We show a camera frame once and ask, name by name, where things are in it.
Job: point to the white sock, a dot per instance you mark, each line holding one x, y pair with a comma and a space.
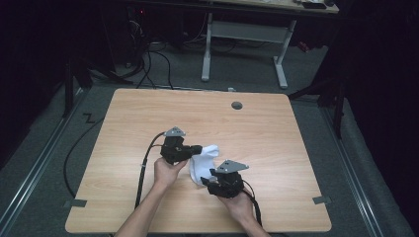
202, 164

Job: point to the black metal stand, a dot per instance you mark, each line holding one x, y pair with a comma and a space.
332, 95
70, 85

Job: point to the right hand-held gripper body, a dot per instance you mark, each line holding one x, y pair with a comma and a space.
229, 184

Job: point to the white metal desk frame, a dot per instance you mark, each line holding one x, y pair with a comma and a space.
247, 33

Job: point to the red object under desk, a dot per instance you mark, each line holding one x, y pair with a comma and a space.
303, 46

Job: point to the grey tape piece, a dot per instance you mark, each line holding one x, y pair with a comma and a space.
321, 199
75, 203

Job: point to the dark device on desk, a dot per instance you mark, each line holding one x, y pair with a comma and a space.
313, 5

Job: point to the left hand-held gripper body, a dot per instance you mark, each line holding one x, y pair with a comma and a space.
174, 149

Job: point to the person's left hand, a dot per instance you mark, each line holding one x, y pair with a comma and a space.
166, 174

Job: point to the person's right hand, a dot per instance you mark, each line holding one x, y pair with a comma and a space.
238, 207

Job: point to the metal floor rail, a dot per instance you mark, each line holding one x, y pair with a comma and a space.
36, 171
354, 171

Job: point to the dark computer tower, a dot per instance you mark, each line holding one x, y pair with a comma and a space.
136, 33

